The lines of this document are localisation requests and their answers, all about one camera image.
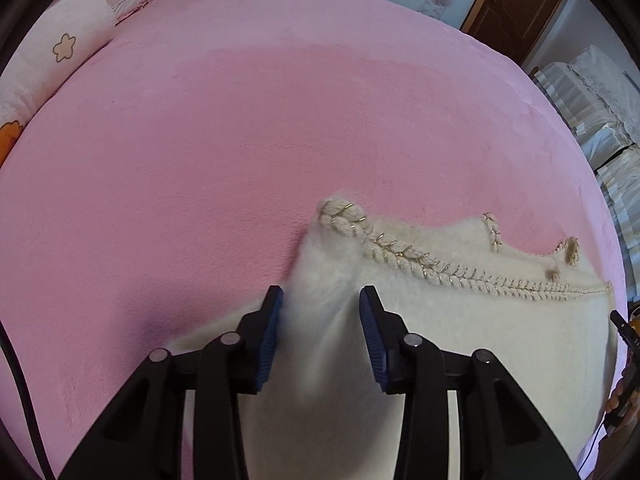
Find person's right hand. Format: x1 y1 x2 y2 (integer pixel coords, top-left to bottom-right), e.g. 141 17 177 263
606 357 640 411

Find pink flower-print pillow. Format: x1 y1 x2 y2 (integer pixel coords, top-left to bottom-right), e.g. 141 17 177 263
0 0 117 169

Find thin black cable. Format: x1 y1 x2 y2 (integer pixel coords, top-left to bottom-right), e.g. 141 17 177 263
580 422 608 478

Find brown wooden door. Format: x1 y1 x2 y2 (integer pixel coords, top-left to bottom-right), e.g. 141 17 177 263
460 0 572 64

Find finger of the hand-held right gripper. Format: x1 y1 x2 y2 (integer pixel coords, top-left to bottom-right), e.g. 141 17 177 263
609 310 640 351

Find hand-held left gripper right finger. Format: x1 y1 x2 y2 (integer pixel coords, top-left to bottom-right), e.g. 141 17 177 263
359 285 581 480

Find thick black cable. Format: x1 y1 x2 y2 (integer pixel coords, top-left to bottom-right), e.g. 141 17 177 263
0 317 57 480

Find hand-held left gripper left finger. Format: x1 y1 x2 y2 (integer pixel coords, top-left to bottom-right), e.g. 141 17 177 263
57 285 286 480

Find pink ruffled pillow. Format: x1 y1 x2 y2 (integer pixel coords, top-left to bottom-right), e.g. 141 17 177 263
100 0 177 24

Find pink bed blanket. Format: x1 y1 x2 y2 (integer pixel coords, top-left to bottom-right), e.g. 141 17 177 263
0 0 632 480

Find white fuzzy cardigan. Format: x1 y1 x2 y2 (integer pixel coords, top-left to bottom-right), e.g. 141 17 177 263
165 191 619 480

